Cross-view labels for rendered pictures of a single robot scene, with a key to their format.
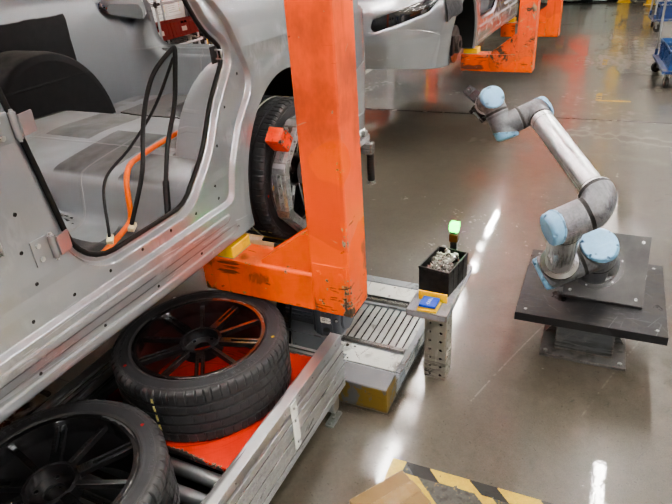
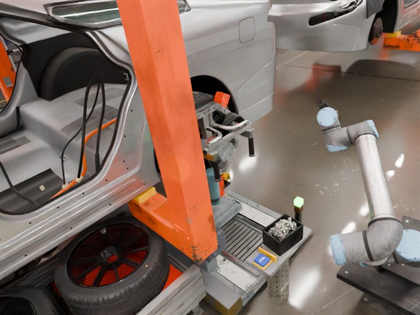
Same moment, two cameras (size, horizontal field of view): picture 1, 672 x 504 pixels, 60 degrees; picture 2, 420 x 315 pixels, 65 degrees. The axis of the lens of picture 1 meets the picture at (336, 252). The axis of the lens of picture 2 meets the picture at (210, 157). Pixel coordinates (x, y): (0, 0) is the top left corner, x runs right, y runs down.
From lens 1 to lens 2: 1.00 m
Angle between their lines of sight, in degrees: 19
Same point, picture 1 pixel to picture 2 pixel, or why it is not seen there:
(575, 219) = (354, 252)
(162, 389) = (67, 291)
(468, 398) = not seen: outside the picture
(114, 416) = (34, 305)
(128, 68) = not seen: hidden behind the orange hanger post
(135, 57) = not seen: hidden behind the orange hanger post
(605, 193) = (387, 235)
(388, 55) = (319, 42)
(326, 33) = (155, 84)
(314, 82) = (155, 115)
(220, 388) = (98, 300)
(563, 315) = (374, 287)
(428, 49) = (350, 38)
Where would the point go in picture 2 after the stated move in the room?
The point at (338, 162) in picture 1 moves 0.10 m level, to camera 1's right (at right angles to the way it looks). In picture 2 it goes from (176, 170) to (197, 171)
